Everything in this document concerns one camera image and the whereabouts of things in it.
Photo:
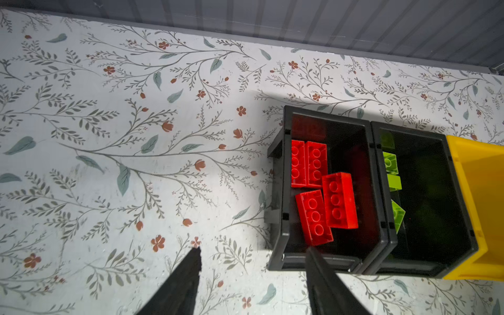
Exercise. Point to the yellow bin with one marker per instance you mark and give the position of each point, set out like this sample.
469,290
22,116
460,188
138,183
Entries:
479,167

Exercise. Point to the red lego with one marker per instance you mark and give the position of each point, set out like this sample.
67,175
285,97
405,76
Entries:
313,220
317,163
339,202

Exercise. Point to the black bin middle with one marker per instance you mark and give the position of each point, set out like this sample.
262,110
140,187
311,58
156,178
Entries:
436,234

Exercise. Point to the floral table mat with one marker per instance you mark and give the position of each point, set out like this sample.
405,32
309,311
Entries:
122,148

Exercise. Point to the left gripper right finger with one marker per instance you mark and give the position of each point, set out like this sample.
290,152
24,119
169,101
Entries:
326,291

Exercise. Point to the black bin left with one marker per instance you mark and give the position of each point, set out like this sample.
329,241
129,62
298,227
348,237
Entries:
350,149

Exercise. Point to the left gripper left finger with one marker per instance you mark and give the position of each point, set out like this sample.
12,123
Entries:
177,295

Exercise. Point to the black bin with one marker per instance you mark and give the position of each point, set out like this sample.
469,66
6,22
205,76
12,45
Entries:
350,149
436,234

